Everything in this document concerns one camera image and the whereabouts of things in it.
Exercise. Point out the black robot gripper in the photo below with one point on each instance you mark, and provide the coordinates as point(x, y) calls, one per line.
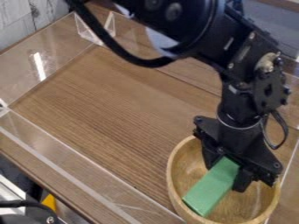
point(241, 142)

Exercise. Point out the green rectangular block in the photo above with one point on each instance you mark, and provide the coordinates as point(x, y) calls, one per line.
point(210, 188)

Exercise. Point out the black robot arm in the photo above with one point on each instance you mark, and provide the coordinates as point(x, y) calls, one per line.
point(205, 30)

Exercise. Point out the brown wooden bowl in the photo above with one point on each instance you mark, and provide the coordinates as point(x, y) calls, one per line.
point(237, 208)

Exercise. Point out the yellow object under table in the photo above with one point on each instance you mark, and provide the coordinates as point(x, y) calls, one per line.
point(49, 202)

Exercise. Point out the clear acrylic corner bracket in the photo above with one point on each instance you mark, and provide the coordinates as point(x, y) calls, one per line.
point(88, 34)

